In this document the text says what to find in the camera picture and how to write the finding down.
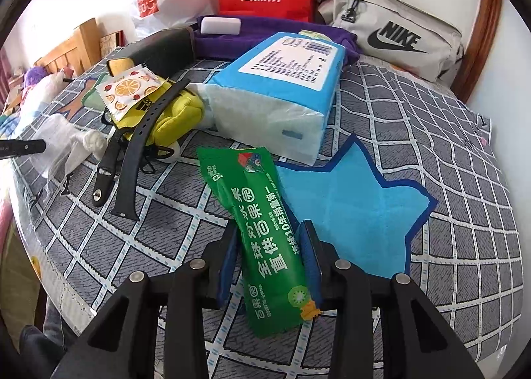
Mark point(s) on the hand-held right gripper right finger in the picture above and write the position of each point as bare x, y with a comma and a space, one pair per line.
309, 254

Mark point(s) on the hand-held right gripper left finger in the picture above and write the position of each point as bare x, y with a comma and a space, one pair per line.
226, 267

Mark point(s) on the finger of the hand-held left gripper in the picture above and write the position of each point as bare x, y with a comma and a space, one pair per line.
25, 147

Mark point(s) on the green snack packet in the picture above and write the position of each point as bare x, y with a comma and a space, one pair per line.
249, 204

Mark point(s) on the fruit print packet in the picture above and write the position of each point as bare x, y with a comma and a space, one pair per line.
128, 90

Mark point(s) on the yellow pouch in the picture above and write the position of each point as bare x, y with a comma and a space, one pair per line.
178, 113

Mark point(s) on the clear plastic bag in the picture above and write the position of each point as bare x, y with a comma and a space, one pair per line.
62, 142

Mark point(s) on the white plush toy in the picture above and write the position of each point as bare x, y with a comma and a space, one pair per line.
43, 92

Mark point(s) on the purple plush toy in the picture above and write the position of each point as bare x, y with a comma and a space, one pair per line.
33, 77

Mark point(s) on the grey green book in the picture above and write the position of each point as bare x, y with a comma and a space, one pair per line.
92, 99

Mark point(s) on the small framed picture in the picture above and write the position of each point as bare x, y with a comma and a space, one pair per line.
110, 45

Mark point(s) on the black case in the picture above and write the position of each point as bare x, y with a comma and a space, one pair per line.
166, 51

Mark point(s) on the blue tissue pack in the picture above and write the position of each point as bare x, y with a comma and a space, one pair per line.
282, 84

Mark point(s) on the person's dark trousers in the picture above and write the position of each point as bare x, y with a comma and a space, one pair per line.
41, 346

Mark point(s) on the purple towel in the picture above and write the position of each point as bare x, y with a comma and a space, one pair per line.
215, 45

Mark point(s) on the grey sling bag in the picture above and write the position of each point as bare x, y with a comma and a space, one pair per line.
373, 18

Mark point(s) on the wooden door frame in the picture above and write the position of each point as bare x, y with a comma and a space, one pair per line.
485, 30

